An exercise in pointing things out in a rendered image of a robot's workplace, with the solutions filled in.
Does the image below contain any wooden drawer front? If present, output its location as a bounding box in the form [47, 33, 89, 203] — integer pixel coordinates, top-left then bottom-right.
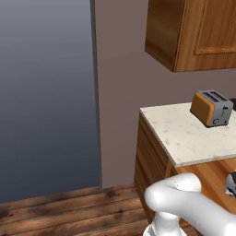
[175, 157, 236, 216]

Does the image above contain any wooden base cabinet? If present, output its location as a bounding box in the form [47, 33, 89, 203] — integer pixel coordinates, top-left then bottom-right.
[133, 112, 236, 230]

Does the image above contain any orange and grey toaster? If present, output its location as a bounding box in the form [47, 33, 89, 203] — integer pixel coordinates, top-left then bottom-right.
[189, 89, 234, 129]

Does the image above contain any wooden wall cupboard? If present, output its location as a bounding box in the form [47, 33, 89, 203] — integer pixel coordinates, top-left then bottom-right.
[144, 0, 236, 74]

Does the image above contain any wooden wall cupboard door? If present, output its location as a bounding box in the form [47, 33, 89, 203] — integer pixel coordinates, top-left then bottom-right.
[173, 0, 236, 74]

